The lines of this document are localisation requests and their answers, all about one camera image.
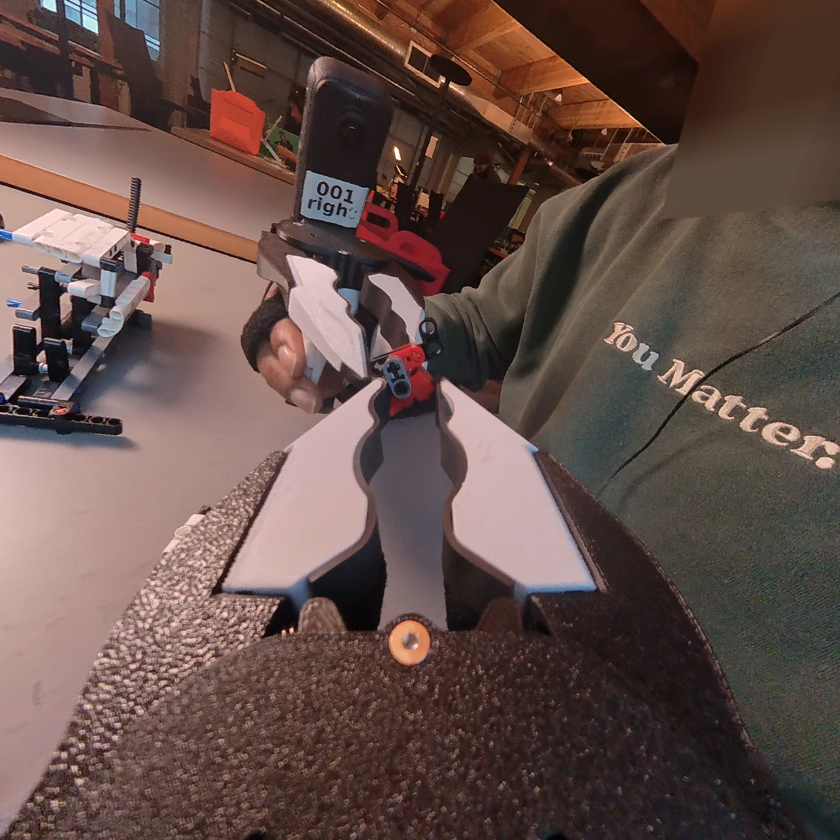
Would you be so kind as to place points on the wooden-edged table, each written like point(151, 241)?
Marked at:
point(131, 158)

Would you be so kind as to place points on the person's right hand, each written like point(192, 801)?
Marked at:
point(292, 374)

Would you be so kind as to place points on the orange crate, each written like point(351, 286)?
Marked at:
point(238, 121)

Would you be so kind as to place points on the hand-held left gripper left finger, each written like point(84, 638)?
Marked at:
point(309, 505)

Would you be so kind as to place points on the toy vehicle chassis build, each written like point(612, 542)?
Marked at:
point(59, 355)

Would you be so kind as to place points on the person's right forearm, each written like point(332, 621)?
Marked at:
point(486, 315)

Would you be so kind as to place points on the red toy brick piece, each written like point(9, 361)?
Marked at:
point(404, 381)

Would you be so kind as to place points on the green sweatshirt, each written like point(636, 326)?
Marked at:
point(683, 551)

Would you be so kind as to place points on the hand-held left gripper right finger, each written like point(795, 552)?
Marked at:
point(519, 512)

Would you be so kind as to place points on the grey desk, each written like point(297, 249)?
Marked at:
point(131, 525)

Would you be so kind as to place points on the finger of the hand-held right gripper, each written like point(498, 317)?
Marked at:
point(326, 315)
point(398, 313)

